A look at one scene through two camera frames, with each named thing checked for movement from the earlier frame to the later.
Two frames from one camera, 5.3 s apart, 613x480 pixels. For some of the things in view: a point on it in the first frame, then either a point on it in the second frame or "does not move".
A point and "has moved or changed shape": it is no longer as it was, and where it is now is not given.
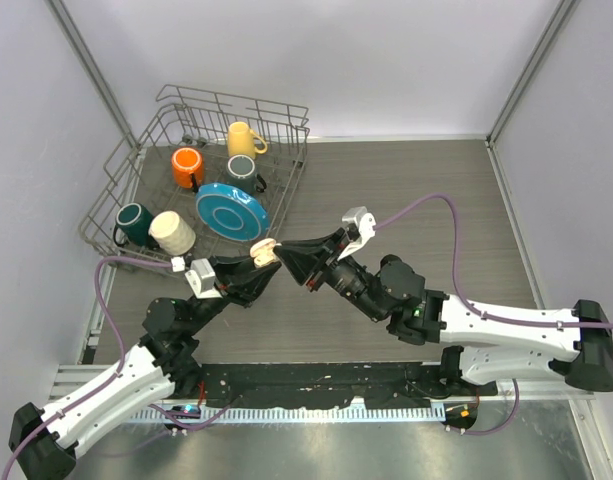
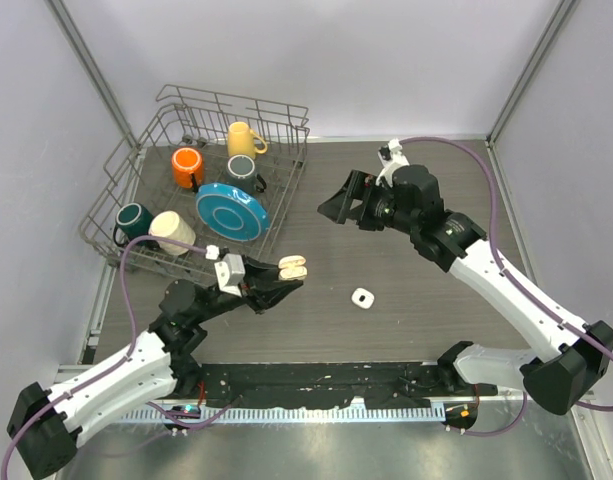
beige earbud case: [263, 251] has moved or changed shape
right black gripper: [301, 258] to [360, 185]
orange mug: [185, 162] does not move
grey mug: [241, 173] does not move
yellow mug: [240, 140] does not move
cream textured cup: [173, 234] does not move
